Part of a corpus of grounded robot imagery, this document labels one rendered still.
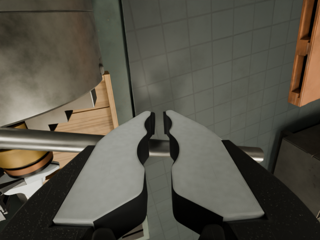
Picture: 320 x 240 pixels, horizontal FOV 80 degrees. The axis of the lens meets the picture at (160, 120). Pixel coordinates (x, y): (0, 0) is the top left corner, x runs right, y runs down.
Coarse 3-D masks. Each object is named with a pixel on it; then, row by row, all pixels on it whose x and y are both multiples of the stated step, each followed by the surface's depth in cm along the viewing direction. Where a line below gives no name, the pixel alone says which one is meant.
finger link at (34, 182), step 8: (48, 168) 35; (56, 168) 36; (8, 176) 32; (32, 176) 33; (40, 176) 34; (32, 184) 34; (40, 184) 35; (8, 192) 33; (16, 192) 34; (24, 192) 34; (32, 192) 35
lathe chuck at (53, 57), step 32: (0, 32) 15; (32, 32) 17; (64, 32) 19; (96, 32) 27; (0, 64) 16; (32, 64) 17; (64, 64) 20; (96, 64) 26; (0, 96) 16; (32, 96) 18; (64, 96) 21
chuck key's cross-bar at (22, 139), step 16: (0, 128) 11; (16, 128) 11; (0, 144) 10; (16, 144) 10; (32, 144) 11; (48, 144) 11; (64, 144) 11; (80, 144) 11; (160, 144) 13; (256, 160) 15
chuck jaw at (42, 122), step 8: (88, 96) 29; (96, 96) 33; (72, 104) 29; (80, 104) 29; (88, 104) 30; (48, 112) 29; (56, 112) 29; (64, 112) 30; (72, 112) 33; (32, 120) 29; (40, 120) 29; (48, 120) 30; (56, 120) 30; (64, 120) 30; (32, 128) 30; (40, 128) 30; (48, 128) 30
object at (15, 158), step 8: (24, 128) 30; (0, 152) 28; (8, 152) 28; (16, 152) 29; (24, 152) 30; (32, 152) 31; (40, 152) 32; (48, 152) 34; (0, 160) 29; (8, 160) 29; (16, 160) 30; (24, 160) 30; (32, 160) 31; (40, 160) 32; (48, 160) 34; (8, 168) 30; (16, 168) 31; (24, 168) 31; (32, 168) 32; (40, 168) 33; (16, 176) 32; (24, 176) 32
